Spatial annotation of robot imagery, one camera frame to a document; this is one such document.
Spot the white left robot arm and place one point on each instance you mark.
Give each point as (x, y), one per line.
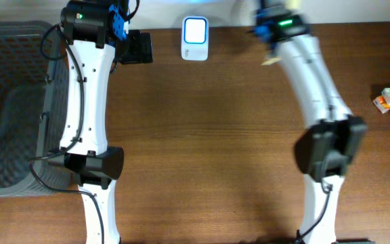
(97, 39)

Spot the white barcode scanner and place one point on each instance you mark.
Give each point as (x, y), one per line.
(195, 38)

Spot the orange tissue pack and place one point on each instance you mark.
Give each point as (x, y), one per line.
(381, 104)

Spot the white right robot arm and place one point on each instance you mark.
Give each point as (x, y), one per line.
(332, 133)

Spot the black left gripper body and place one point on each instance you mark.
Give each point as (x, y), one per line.
(136, 51)

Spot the grey plastic basket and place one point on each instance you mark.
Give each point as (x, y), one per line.
(33, 103)

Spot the yellow snack bag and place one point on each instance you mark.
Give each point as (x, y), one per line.
(271, 61)

